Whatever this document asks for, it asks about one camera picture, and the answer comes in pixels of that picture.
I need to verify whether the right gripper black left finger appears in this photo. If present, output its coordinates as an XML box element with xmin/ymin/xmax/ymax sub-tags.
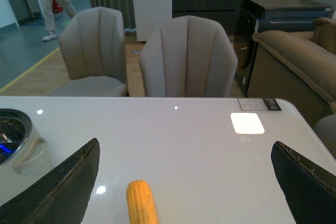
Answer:
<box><xmin>1</xmin><ymin>138</ymin><xmax>100</xmax><ymax>223</ymax></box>

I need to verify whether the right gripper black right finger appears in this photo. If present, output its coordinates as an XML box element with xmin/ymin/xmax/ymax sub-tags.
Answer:
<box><xmin>271</xmin><ymin>141</ymin><xmax>335</xmax><ymax>223</ymax></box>

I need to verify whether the yellow corn cob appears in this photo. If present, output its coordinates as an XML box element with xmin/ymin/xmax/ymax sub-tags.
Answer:
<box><xmin>126</xmin><ymin>180</ymin><xmax>159</xmax><ymax>224</ymax></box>

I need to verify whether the white electric cooking pot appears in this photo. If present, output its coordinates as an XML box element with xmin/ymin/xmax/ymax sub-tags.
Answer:
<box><xmin>1</xmin><ymin>109</ymin><xmax>54</xmax><ymax>205</ymax></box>

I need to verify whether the table label sticker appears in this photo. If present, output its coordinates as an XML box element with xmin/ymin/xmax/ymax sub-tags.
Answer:
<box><xmin>238</xmin><ymin>98</ymin><xmax>281</xmax><ymax>111</ymax></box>

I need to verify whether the brown sofa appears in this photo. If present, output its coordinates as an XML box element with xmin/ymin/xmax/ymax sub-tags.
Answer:
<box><xmin>247</xmin><ymin>18</ymin><xmax>335</xmax><ymax>126</ymax></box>

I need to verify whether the left beige upholstered chair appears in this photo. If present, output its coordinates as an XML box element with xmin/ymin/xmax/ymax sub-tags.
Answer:
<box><xmin>53</xmin><ymin>6</ymin><xmax>129</xmax><ymax>97</ymax></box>

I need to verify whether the beige upholstered chair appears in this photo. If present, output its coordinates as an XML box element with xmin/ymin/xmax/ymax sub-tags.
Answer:
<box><xmin>53</xmin><ymin>6</ymin><xmax>129</xmax><ymax>97</ymax></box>
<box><xmin>139</xmin><ymin>16</ymin><xmax>238</xmax><ymax>98</ymax></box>

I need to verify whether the right beige upholstered chair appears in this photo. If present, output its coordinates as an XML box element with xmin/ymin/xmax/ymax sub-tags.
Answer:
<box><xmin>139</xmin><ymin>16</ymin><xmax>238</xmax><ymax>98</ymax></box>

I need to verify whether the white cabinet column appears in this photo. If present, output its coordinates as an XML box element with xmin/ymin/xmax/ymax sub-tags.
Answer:
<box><xmin>133</xmin><ymin>0</ymin><xmax>172</xmax><ymax>42</ymax></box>

